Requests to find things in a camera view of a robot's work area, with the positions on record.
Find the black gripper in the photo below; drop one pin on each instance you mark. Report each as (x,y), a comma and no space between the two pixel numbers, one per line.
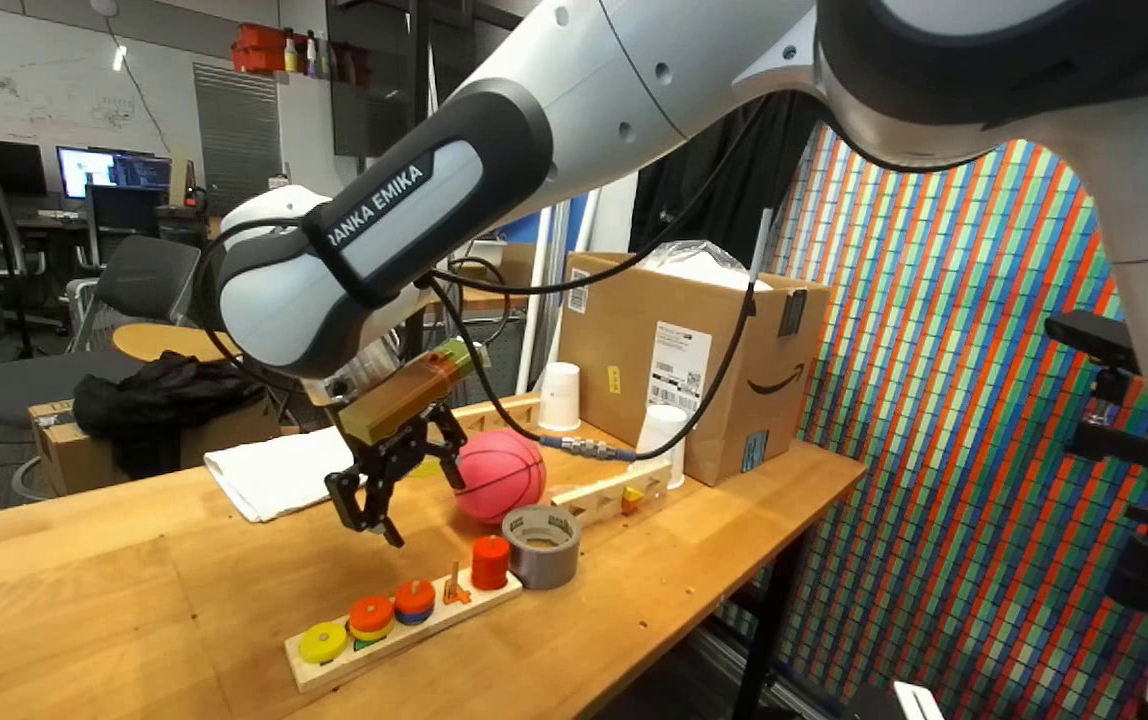
(362,493)

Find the pink basketball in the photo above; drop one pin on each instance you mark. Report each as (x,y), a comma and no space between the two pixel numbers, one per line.
(503,474)

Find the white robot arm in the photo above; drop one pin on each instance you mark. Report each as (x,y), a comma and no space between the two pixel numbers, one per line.
(588,90)

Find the white folded towel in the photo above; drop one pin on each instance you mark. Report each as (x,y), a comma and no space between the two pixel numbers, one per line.
(275,478)

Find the far white plastic cup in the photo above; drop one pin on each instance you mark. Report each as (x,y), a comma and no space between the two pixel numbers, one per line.
(559,397)

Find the white plastic cup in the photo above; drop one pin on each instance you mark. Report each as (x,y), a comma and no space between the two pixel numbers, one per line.
(663,442)
(559,397)

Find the large cardboard shipping box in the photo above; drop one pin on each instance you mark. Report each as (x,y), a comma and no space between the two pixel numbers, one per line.
(651,336)

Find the black bag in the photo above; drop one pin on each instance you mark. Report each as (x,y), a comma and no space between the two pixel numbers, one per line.
(150,413)

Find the black office chair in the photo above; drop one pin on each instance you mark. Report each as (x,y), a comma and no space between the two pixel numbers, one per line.
(142,276)

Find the brown cardboard box on floor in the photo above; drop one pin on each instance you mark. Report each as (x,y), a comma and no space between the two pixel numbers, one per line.
(72,461)

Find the computer monitor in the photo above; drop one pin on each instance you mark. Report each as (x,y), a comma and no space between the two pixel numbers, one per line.
(86,169)

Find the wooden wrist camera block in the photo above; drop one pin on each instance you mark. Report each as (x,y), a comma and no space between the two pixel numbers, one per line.
(405,395)

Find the far wooden block rail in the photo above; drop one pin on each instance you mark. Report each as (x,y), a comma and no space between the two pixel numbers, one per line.
(486,413)

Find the red ring stack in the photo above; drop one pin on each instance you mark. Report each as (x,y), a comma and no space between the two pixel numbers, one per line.
(489,561)

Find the orange blue ring stack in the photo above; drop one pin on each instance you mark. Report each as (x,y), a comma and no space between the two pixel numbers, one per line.
(415,601)

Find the grey duct tape roll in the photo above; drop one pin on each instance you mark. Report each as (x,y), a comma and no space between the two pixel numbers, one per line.
(546,545)

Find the orange green ring stack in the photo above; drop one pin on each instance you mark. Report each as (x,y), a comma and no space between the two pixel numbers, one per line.
(369,623)

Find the wooden ring stacker board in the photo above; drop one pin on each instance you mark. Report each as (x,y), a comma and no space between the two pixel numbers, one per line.
(458,601)

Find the yellow ring stack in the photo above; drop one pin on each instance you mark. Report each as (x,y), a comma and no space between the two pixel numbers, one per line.
(321,640)

